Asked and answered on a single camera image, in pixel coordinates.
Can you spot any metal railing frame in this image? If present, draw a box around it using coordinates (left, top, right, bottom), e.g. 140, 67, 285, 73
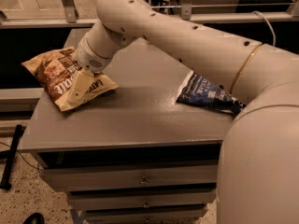
0, 0, 299, 29

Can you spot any blue chip bag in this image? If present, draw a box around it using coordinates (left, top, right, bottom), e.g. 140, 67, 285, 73
176, 71, 246, 115

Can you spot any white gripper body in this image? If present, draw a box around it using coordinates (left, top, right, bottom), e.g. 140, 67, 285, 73
72, 37, 109, 73

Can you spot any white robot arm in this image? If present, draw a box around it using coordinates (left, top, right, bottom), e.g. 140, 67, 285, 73
72, 0, 299, 224

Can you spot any brown Sea Salt chip bag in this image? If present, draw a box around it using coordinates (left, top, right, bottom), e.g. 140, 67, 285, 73
21, 47, 118, 112

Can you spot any black shoe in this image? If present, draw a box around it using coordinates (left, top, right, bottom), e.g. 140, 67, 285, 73
22, 213, 44, 224

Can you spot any grey drawer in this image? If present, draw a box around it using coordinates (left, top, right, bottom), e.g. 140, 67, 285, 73
40, 162, 218, 192
67, 189, 216, 211
85, 204, 207, 224

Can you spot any bottom grey drawer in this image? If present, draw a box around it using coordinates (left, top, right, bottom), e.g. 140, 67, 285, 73
85, 204, 207, 224

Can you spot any grey drawer cabinet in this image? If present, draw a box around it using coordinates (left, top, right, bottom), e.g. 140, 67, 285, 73
18, 27, 237, 224

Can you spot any top grey drawer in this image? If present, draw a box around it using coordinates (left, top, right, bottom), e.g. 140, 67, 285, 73
40, 162, 218, 192

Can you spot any middle grey drawer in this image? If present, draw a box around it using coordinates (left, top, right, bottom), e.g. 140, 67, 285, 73
67, 189, 216, 211

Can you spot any black stand leg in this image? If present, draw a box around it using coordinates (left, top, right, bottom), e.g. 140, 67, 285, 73
0, 124, 23, 190

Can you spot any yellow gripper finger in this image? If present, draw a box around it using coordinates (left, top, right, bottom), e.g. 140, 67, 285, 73
66, 69, 94, 105

